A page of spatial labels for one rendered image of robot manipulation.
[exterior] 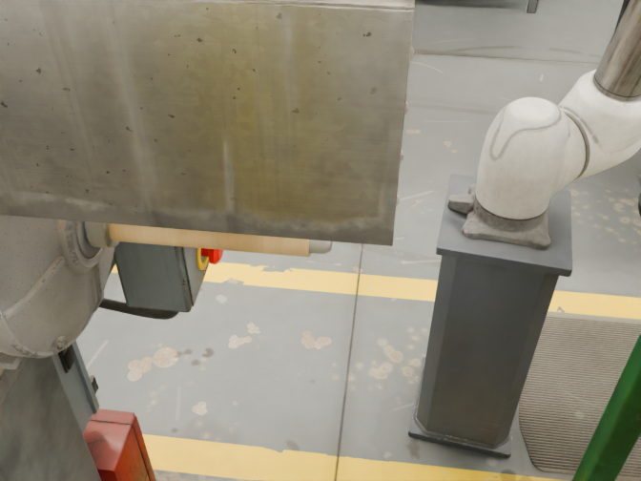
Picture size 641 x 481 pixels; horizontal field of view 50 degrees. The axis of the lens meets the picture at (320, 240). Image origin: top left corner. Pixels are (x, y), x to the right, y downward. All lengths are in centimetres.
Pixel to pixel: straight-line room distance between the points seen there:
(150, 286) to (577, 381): 150
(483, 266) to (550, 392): 75
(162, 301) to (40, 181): 59
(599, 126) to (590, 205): 140
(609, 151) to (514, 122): 23
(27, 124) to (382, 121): 19
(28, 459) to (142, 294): 26
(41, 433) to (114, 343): 125
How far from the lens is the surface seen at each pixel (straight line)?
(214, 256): 100
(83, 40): 37
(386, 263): 243
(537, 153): 138
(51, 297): 63
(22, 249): 59
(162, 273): 96
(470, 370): 173
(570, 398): 216
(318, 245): 60
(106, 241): 64
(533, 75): 372
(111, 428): 129
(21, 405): 96
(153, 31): 35
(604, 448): 142
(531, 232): 149
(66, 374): 114
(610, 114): 147
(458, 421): 190
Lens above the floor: 165
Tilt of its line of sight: 41 degrees down
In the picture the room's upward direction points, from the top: straight up
